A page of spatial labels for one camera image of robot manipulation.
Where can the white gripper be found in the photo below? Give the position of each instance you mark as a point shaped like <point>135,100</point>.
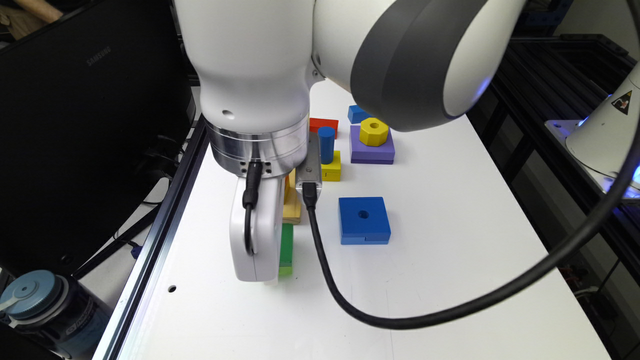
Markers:
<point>266,228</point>

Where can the green square block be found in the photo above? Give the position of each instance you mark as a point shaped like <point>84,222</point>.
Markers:
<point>286,251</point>

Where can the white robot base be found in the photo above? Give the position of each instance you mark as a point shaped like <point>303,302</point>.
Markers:
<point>601,141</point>

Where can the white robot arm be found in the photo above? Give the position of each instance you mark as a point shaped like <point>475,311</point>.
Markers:
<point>414,64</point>

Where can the large blue square block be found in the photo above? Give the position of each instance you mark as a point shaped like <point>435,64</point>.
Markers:
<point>364,221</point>

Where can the yellow square block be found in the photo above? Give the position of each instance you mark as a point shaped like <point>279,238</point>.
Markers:
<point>332,171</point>

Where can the red block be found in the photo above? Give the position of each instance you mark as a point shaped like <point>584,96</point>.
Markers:
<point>317,123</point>

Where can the purple square block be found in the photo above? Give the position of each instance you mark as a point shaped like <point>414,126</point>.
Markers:
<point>364,154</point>

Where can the yellow octagonal nut block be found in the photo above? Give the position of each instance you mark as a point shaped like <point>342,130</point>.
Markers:
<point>373,132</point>

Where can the small blue rectangular block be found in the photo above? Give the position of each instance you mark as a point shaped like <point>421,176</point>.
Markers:
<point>356,114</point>

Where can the wooden base board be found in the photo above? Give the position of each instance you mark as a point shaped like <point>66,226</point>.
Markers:
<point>292,206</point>

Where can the blue cylinder peg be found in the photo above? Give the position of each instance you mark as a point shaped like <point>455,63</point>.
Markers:
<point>326,136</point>

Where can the blue lidded water bottle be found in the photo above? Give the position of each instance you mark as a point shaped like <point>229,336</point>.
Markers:
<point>56,312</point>

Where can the black Samsung monitor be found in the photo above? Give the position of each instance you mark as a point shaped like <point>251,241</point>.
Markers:
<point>94,111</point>

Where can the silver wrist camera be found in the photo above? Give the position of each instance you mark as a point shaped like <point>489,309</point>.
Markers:
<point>309,170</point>

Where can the black aluminium table frame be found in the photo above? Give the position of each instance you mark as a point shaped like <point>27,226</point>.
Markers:
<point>148,267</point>

